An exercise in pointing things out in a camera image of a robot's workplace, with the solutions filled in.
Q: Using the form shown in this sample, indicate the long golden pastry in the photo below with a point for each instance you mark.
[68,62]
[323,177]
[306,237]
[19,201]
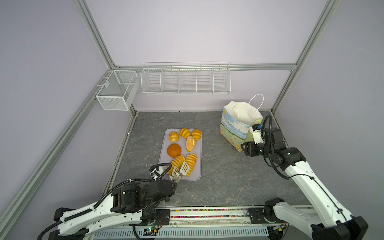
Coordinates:
[191,161]

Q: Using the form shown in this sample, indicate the yellow twisted bread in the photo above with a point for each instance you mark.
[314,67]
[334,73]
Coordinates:
[196,134]
[184,133]

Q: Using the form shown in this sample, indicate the white mesh box basket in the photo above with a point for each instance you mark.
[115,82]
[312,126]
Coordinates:
[119,90]

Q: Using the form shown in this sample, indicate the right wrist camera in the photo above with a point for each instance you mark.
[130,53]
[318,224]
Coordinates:
[256,131]

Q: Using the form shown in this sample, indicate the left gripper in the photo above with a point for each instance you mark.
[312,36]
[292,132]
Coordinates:
[174,190]

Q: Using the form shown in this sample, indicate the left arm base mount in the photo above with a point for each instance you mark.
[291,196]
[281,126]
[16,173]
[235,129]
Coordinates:
[159,216]

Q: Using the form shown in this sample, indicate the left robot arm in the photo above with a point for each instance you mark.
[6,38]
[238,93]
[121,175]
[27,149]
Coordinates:
[131,202]

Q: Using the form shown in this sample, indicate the aluminium front rail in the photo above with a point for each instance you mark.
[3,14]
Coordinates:
[224,216]

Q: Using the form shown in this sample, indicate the round sesame bun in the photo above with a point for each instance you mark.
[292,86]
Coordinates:
[173,137]

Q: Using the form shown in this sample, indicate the aluminium frame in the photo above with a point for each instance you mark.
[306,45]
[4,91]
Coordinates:
[23,198]

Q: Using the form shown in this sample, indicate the white kitchen tongs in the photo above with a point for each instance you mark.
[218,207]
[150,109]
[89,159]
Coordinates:
[178,173]

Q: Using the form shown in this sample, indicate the ridged spiral bread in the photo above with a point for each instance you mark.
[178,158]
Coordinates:
[176,162]

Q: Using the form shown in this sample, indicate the oval sesame bread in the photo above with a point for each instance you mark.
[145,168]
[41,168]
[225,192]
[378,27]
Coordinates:
[190,143]

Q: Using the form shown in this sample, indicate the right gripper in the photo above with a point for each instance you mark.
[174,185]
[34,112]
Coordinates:
[249,148]

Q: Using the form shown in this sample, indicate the white wire basket rack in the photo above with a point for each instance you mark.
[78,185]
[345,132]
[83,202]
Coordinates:
[186,78]

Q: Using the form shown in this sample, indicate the round brown bun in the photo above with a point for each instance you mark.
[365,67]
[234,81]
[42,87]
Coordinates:
[174,150]

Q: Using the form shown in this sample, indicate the floral paper bag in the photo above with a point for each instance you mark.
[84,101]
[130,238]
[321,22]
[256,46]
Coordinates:
[237,119]

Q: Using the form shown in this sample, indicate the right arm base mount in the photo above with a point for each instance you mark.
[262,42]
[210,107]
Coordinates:
[258,215]

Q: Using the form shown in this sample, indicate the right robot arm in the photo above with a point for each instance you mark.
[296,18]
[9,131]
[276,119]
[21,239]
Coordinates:
[294,166]

